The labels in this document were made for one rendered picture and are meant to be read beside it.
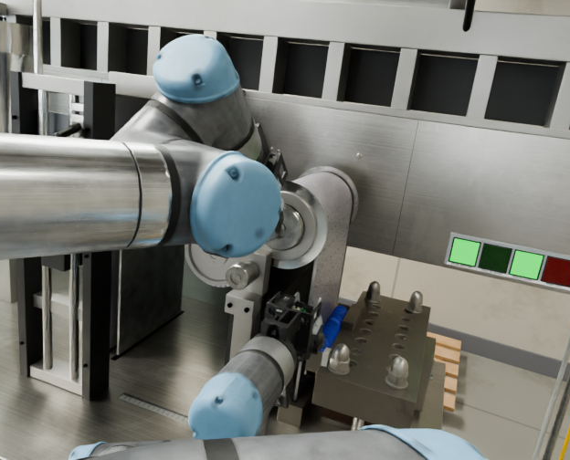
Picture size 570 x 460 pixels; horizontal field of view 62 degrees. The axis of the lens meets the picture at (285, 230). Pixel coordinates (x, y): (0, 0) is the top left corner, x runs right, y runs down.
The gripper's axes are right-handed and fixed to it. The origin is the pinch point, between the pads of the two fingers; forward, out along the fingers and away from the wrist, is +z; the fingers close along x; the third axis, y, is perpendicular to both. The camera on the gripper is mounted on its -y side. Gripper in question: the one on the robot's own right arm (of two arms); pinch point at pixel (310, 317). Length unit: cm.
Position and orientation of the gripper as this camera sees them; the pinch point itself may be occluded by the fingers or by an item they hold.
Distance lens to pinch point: 84.1
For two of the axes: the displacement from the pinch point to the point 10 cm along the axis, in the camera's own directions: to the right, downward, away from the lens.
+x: -9.3, -2.0, 3.0
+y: 1.2, -9.5, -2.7
